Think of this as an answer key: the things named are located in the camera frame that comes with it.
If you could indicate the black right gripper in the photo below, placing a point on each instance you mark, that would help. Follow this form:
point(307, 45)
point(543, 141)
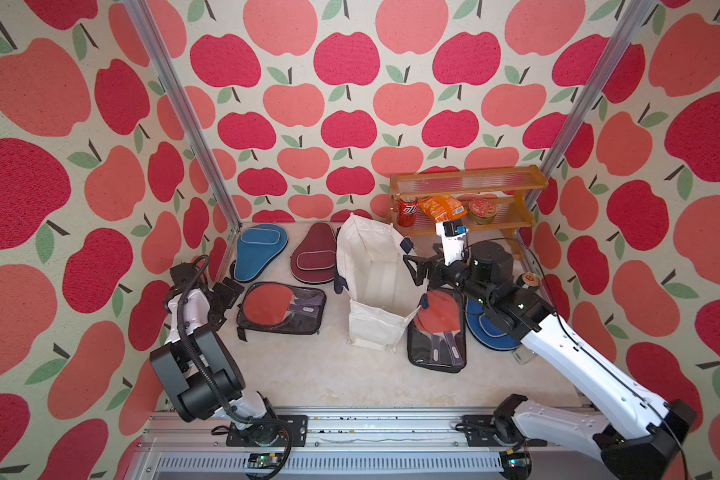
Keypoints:
point(437, 264)

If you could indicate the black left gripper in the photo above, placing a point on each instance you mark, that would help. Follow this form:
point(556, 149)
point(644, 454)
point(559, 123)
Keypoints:
point(228, 297)

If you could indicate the blue paddle case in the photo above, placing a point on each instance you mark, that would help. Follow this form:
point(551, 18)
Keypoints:
point(485, 332)
point(256, 248)

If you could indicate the maroon paddle case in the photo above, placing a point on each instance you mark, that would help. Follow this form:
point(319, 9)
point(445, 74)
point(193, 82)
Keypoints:
point(313, 261)

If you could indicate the white canvas tote bag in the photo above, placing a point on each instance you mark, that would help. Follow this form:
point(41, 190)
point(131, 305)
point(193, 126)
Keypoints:
point(383, 296)

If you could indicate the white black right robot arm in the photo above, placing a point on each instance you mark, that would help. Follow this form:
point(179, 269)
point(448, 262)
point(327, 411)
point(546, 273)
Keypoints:
point(635, 433)

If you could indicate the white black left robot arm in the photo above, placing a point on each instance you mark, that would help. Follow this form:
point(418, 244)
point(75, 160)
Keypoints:
point(196, 370)

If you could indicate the orange snack bag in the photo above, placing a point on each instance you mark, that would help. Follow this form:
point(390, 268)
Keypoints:
point(441, 208)

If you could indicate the green label drink can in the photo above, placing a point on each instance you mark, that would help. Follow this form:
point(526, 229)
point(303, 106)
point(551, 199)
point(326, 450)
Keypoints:
point(528, 280)

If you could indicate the red lidded round tin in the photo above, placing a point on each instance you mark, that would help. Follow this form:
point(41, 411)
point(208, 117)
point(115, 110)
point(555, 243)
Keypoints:
point(482, 211)

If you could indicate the wooden two-tier shelf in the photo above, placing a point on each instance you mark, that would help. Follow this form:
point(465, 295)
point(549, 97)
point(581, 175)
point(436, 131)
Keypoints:
point(493, 198)

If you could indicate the red soda can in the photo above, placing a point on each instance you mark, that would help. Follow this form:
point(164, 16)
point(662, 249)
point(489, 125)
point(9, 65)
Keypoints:
point(406, 211)

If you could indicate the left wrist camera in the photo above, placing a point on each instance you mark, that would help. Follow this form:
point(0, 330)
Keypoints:
point(182, 274)

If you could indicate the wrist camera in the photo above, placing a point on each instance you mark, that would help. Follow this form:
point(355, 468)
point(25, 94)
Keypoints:
point(453, 235)
point(182, 274)

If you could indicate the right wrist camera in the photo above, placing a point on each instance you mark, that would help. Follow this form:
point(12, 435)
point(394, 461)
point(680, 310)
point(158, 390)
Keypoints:
point(453, 235)

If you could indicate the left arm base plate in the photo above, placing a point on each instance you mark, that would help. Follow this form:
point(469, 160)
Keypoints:
point(269, 434)

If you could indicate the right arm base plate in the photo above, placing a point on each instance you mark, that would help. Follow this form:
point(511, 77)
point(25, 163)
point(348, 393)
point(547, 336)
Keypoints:
point(487, 431)

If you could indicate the aluminium front rail frame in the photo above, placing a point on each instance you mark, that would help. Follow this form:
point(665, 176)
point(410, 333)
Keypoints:
point(353, 443)

